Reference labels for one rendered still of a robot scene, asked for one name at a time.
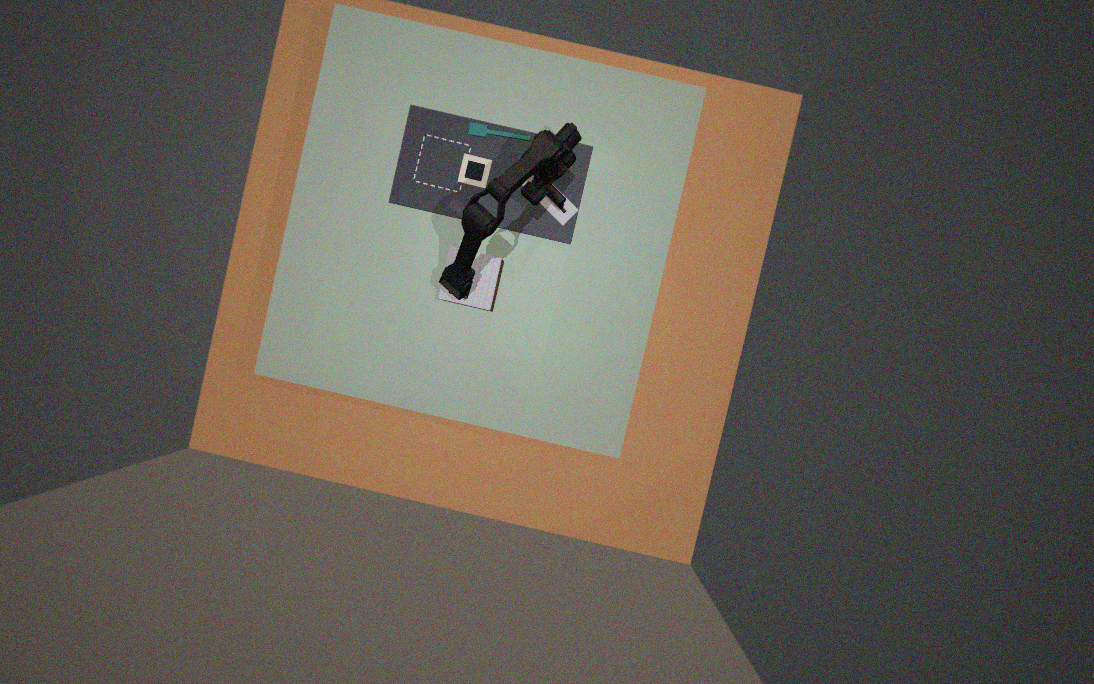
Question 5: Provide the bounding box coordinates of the cream rectangular tile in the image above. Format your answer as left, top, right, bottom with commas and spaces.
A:
457, 153, 492, 189

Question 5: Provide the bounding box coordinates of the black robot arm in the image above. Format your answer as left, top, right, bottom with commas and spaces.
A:
439, 121, 582, 300

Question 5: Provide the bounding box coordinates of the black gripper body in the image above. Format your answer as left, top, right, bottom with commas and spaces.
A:
521, 151, 577, 206

